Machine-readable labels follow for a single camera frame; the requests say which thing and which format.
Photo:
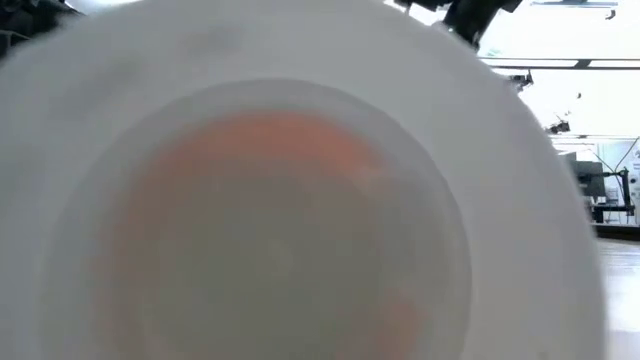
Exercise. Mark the orange sealant tube white nozzle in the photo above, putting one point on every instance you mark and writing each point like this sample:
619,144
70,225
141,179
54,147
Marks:
280,240

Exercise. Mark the small black clamp device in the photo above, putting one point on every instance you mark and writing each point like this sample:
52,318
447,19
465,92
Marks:
522,80
560,127

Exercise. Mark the black monitor on stand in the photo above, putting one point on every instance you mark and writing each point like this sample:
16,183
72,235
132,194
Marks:
590,180

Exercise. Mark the thin horizontal metal rail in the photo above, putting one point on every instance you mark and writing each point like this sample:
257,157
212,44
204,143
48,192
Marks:
600,136

